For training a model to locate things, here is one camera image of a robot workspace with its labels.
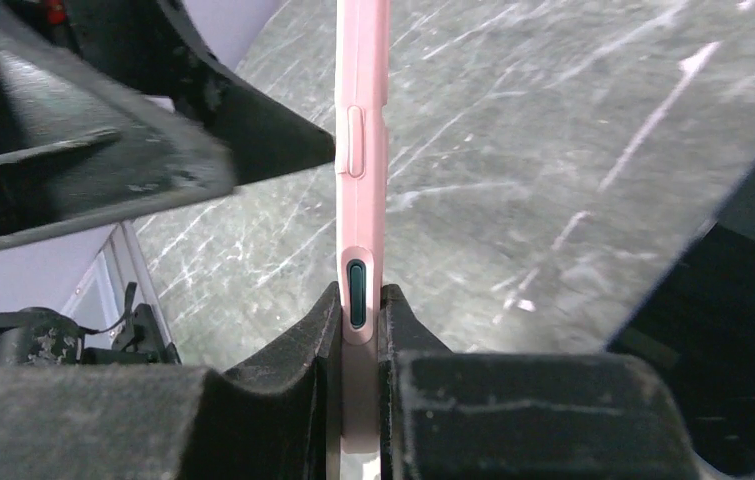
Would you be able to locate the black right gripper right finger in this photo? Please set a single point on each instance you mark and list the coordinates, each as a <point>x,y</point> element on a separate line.
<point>448,415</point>

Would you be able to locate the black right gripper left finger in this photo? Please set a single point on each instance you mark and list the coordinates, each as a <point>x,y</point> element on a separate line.
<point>275,415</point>

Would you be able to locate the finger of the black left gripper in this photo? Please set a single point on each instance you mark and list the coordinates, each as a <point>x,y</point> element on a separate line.
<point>79,150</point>
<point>154,48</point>

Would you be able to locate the pink phone case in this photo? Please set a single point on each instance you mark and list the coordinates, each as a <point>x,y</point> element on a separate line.
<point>361,169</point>

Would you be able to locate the blue phone black screen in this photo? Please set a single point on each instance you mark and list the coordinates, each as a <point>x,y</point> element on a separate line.
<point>696,328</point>

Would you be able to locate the pink cased phone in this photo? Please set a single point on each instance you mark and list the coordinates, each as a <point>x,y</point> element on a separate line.
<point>357,290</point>

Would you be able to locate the aluminium front rail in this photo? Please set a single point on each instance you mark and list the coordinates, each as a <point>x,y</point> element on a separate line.
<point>109,259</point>

